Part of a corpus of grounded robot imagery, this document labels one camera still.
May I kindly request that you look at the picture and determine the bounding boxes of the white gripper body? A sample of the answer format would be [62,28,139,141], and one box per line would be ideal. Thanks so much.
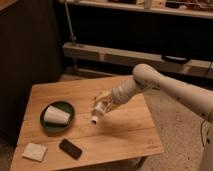
[94,90,118,112]

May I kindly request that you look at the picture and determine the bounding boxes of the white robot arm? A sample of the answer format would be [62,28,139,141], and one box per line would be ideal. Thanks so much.
[91,64,213,171]

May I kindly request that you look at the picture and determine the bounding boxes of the clear plastic bottle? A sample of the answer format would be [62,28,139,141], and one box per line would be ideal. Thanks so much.
[91,101,106,124]

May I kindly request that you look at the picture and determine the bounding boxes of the white paper cup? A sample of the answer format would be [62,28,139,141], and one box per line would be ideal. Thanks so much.
[44,106,70,125]

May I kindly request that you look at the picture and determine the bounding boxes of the wooden side table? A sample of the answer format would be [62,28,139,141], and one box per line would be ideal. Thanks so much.
[11,76,164,171]

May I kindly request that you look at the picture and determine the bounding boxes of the black smartphone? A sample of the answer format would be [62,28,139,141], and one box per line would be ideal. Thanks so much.
[59,139,82,160]

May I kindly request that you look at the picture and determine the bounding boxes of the long wooden shelf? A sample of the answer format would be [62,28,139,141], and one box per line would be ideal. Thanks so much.
[63,42,213,79]

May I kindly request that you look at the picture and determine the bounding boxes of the black cable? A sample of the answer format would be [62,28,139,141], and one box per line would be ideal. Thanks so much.
[205,59,213,79]

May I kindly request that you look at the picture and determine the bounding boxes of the black object on shelf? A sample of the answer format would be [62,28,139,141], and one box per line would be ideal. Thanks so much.
[161,55,191,64]

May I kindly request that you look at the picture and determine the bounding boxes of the metal stand pole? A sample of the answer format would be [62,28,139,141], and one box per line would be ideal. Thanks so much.
[64,0,77,46]

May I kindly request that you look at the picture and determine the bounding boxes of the white square sponge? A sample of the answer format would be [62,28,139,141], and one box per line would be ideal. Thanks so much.
[22,143,47,162]

